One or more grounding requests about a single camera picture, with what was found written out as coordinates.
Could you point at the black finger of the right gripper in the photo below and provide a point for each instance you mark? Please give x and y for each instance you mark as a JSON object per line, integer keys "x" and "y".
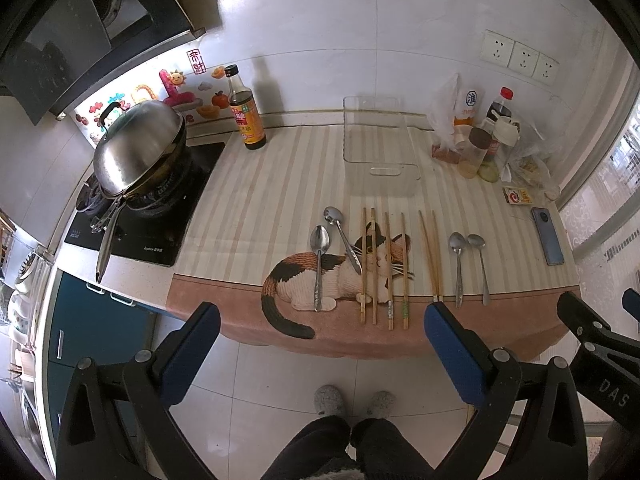
{"x": 631, "y": 303}
{"x": 606, "y": 366}

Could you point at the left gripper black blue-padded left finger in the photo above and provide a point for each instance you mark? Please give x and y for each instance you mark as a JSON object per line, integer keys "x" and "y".
{"x": 93, "y": 442}

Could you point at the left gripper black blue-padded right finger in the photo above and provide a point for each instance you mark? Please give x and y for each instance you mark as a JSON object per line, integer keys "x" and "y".
{"x": 550, "y": 441}

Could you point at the plain wooden chopstick slanted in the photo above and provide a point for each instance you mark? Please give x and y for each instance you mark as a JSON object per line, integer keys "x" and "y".
{"x": 430, "y": 259}

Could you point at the wooden chopstick green band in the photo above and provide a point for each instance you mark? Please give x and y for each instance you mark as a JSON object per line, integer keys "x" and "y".
{"x": 405, "y": 274}
{"x": 389, "y": 267}

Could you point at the teal cabinet door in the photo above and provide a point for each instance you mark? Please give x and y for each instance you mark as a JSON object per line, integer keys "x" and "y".
{"x": 89, "y": 321}

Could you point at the blue smartphone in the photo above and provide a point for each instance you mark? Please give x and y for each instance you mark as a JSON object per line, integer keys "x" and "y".
{"x": 549, "y": 240}

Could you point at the orange red small card box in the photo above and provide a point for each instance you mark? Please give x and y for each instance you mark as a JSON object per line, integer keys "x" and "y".
{"x": 517, "y": 196}

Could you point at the steel spoon far right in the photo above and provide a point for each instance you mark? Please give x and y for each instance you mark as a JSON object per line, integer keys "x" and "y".
{"x": 478, "y": 242}

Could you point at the crumpled plastic bag snacks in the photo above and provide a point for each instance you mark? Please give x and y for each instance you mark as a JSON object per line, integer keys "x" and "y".
{"x": 523, "y": 162}

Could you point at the grey slipper right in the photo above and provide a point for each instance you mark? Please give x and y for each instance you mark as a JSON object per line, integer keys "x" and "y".
{"x": 380, "y": 405}

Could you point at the grey slipper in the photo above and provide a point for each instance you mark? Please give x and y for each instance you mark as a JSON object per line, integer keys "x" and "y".
{"x": 380, "y": 405}
{"x": 328, "y": 401}

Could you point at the soy sauce bottle red cap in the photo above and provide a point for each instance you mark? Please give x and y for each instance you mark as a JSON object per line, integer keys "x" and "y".
{"x": 499, "y": 109}

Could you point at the black induction cooktop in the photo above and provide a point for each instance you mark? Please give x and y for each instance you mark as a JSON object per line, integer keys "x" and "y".
{"x": 153, "y": 234}

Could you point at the person legs black trousers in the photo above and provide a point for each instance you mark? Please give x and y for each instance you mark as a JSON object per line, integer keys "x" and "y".
{"x": 330, "y": 448}

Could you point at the grey slipper left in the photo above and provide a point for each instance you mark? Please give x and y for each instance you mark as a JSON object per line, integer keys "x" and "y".
{"x": 328, "y": 401}

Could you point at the spice jar brown lid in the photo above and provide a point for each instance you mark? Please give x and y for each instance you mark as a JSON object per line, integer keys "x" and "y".
{"x": 473, "y": 152}

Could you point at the cat pattern striped table mat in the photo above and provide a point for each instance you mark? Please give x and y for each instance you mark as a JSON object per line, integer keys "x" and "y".
{"x": 247, "y": 250}

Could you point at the white blue-labelled bottle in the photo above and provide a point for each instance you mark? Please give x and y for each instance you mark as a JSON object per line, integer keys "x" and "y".
{"x": 466, "y": 106}

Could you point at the clear plastic bag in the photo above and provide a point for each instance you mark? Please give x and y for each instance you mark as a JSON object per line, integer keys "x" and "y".
{"x": 449, "y": 134}

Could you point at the steel wok with lid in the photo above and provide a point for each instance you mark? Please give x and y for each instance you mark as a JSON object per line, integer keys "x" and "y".
{"x": 136, "y": 157}

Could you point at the steel spoon far left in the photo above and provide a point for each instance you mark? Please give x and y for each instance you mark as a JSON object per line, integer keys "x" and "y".
{"x": 319, "y": 243}

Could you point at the clear plastic organizer bin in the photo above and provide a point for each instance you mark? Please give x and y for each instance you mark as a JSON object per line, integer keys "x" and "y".
{"x": 378, "y": 152}

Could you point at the dark vinegar bottle orange label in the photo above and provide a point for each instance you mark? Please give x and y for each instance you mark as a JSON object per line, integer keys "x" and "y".
{"x": 244, "y": 110}

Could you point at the black range hood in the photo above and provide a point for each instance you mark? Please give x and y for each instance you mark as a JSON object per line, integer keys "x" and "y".
{"x": 55, "y": 53}

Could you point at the white wall socket strip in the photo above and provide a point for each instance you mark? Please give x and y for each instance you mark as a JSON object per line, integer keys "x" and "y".
{"x": 518, "y": 58}

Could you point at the steel spoon patterned handle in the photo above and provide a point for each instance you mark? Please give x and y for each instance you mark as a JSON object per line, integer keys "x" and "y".
{"x": 335, "y": 218}

